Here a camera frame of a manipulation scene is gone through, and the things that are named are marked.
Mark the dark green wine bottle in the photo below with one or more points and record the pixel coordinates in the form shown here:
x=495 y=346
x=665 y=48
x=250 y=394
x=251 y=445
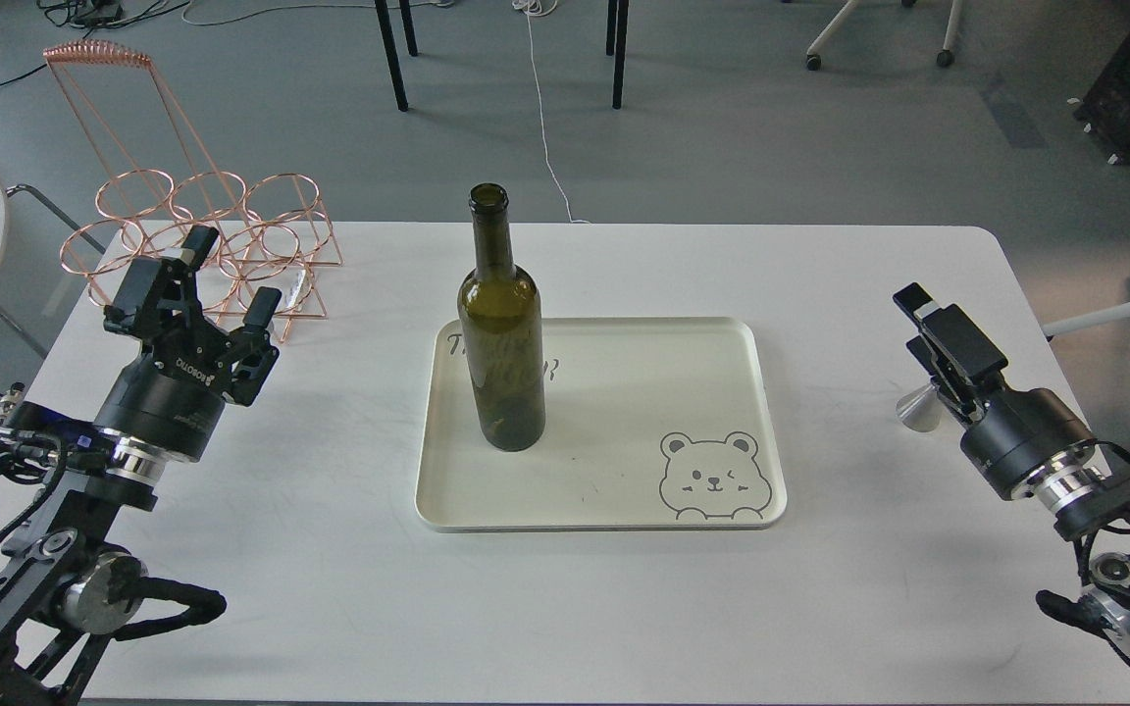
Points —
x=499 y=312

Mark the cream bear serving tray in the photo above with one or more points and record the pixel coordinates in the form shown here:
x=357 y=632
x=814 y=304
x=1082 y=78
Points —
x=652 y=423

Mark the white office chair base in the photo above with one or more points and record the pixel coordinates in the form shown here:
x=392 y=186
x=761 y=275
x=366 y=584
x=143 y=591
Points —
x=880 y=30

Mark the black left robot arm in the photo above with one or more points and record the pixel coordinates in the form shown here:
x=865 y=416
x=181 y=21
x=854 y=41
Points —
x=66 y=592

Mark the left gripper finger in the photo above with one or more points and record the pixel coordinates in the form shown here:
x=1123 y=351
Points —
x=253 y=337
x=158 y=296

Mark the black table legs right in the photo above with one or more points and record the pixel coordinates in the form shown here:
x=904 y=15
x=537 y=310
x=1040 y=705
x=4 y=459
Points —
x=615 y=46

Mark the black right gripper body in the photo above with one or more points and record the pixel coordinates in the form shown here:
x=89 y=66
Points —
x=1008 y=434

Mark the silver metal jigger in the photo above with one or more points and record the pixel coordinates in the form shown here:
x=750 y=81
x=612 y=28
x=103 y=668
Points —
x=920 y=409

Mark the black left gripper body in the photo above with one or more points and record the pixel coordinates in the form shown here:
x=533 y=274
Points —
x=175 y=391

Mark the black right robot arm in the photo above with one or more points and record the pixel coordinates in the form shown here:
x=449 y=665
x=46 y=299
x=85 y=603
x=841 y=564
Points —
x=1090 y=503

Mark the copper wire bottle rack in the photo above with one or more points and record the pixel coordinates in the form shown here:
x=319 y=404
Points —
x=271 y=231

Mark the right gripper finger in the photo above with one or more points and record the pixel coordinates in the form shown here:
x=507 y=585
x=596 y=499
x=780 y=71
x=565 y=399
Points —
x=950 y=385
x=950 y=327

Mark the black table legs left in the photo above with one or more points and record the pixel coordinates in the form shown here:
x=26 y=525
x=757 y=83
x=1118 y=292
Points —
x=391 y=48

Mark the black table legs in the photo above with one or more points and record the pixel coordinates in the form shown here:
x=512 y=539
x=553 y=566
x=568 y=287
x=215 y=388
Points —
x=615 y=46
x=391 y=48

